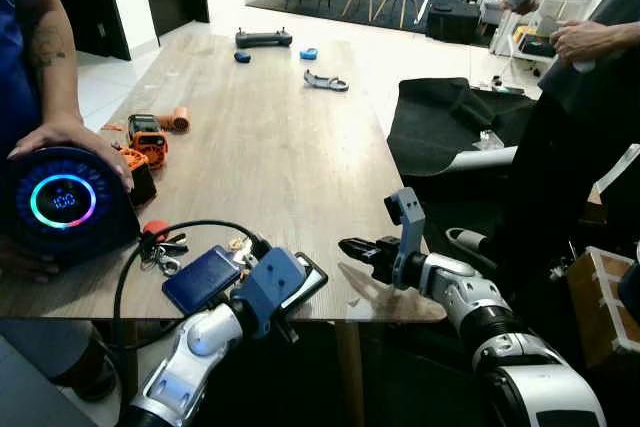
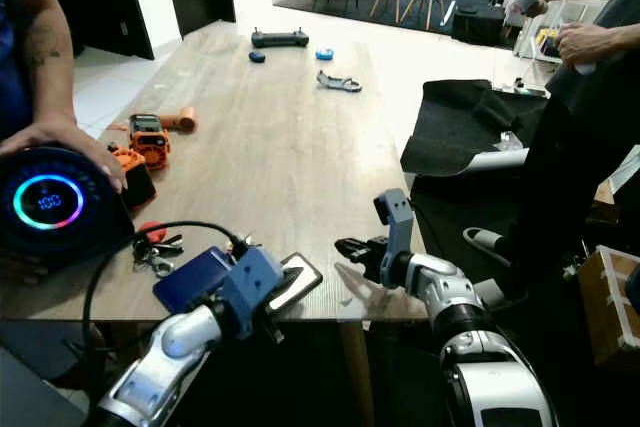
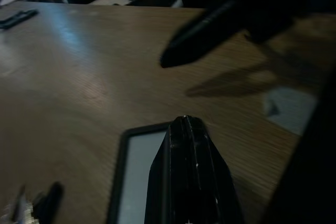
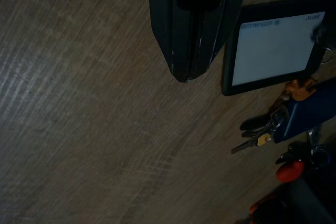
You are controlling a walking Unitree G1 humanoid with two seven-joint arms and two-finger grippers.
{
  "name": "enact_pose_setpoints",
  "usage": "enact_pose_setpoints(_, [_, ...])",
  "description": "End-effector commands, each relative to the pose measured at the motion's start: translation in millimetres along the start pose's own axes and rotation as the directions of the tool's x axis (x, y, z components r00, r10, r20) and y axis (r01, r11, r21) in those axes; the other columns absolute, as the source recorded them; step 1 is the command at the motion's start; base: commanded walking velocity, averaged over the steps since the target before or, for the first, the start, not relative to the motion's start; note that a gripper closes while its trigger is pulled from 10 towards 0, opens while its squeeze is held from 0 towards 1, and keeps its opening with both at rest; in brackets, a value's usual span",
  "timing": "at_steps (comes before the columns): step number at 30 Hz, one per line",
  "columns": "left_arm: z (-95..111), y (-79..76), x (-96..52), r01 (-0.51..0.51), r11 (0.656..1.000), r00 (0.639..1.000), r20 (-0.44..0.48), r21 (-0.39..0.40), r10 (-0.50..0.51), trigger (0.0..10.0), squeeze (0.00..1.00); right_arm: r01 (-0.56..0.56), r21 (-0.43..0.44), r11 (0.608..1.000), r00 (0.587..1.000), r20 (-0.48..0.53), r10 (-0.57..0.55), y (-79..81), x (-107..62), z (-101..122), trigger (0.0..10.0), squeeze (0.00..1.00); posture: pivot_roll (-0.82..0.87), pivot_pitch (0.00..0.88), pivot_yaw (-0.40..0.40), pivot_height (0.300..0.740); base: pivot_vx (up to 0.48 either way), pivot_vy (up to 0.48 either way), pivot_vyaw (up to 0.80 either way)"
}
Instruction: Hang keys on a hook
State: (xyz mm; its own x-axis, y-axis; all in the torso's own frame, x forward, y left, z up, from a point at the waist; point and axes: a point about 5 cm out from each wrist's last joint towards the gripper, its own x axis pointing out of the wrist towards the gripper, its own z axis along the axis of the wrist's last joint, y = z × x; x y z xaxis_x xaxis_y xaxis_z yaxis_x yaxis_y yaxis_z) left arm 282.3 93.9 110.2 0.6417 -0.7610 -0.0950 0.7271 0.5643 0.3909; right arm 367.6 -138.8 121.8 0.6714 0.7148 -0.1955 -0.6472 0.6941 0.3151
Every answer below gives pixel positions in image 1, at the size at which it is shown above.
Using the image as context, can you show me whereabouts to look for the red ball keychain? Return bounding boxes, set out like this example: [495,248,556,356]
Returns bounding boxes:
[143,220,171,243]

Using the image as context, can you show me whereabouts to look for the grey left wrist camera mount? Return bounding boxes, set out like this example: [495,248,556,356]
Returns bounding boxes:
[232,245,307,340]

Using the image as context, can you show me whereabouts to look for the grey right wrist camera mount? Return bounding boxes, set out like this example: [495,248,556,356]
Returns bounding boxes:
[385,187,428,291]

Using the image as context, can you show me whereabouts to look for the silver keys with brown charm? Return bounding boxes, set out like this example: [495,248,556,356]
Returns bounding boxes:
[226,235,257,260]

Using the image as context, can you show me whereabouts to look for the black game controller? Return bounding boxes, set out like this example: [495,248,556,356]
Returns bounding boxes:
[235,29,294,50]

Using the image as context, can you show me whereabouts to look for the black floor mat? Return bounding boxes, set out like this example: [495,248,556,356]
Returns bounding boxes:
[387,77,541,178]

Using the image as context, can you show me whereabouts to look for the key bunch with black fobs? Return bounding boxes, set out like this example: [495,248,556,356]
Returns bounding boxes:
[140,232,191,278]

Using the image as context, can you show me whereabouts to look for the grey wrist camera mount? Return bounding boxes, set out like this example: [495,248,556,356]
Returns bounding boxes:
[385,187,428,291]
[232,245,307,340]

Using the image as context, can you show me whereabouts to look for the person in dark clothes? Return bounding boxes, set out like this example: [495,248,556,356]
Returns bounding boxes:
[490,0,640,283]

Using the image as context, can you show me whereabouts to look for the wooden crate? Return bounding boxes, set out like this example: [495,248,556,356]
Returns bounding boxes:
[565,247,640,368]

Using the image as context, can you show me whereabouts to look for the orange black small fan box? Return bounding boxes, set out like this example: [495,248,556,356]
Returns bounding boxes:
[115,147,159,210]

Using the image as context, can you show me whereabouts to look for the white black slipper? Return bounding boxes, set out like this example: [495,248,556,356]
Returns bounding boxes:
[445,227,496,258]

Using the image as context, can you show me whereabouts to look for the dark rug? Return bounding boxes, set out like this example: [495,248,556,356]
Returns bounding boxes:
[245,0,501,38]

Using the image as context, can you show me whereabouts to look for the round black LED ring device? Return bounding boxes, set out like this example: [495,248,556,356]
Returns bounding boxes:
[0,145,143,268]

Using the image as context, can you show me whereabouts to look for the wooden table leg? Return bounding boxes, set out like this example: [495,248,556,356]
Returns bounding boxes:
[335,322,366,427]

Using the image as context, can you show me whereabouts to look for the white rolled sheet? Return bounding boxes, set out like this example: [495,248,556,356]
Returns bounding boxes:
[440,145,521,176]

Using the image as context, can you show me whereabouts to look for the dark blue wallet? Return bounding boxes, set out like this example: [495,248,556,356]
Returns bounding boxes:
[162,245,244,316]

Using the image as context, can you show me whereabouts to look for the orange nozzle tool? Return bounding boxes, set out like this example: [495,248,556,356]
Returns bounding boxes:
[155,107,191,133]

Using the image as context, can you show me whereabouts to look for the hand of blue shirt person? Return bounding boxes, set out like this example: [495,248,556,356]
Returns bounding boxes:
[0,237,61,283]
[8,119,136,193]

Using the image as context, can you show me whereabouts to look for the person in blue shirt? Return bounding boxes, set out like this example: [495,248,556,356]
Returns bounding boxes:
[0,0,63,158]

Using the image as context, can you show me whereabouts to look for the black card with white rim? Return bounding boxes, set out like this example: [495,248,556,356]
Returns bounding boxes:
[290,252,329,310]

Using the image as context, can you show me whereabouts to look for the grey metal hand tool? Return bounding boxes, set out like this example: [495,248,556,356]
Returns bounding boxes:
[304,69,350,93]

